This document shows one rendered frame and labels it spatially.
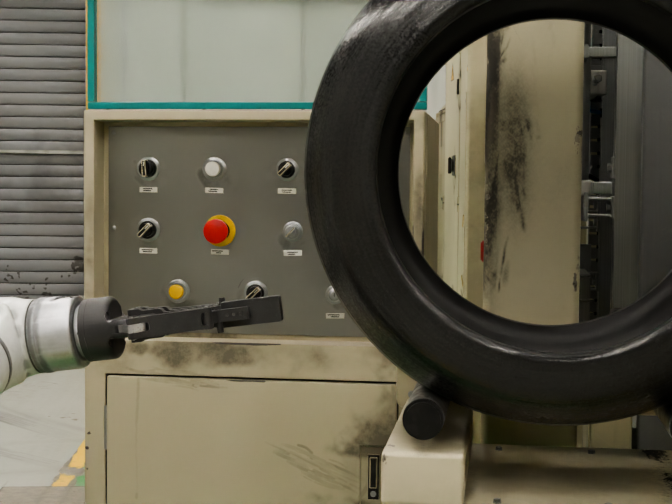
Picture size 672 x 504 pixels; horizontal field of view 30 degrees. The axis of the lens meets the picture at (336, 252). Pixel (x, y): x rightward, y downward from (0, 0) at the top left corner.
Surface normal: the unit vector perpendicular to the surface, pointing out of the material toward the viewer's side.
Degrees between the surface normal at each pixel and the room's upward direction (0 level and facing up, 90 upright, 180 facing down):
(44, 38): 90
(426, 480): 90
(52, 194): 90
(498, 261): 90
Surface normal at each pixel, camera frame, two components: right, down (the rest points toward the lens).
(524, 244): -0.14, 0.05
